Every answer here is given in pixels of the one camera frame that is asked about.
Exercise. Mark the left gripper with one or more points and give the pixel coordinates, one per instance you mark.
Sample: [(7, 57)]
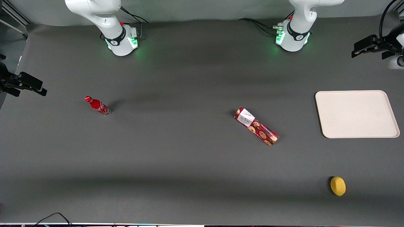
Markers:
[(387, 44)]

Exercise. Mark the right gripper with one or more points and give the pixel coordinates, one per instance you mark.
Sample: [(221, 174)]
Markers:
[(7, 80)]

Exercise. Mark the red cookie box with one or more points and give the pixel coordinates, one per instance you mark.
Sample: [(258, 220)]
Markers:
[(257, 126)]

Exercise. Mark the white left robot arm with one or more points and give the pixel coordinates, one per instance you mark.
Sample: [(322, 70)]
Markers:
[(300, 19)]

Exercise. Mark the beige plastic tray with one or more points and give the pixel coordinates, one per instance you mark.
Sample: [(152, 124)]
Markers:
[(355, 113)]

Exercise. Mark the red cola bottle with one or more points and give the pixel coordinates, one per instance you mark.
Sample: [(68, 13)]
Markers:
[(97, 105)]

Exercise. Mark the yellow lemon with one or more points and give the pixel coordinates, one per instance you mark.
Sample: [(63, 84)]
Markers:
[(338, 186)]

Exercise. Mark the aluminium frame rail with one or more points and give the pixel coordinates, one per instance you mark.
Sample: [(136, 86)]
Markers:
[(14, 14)]

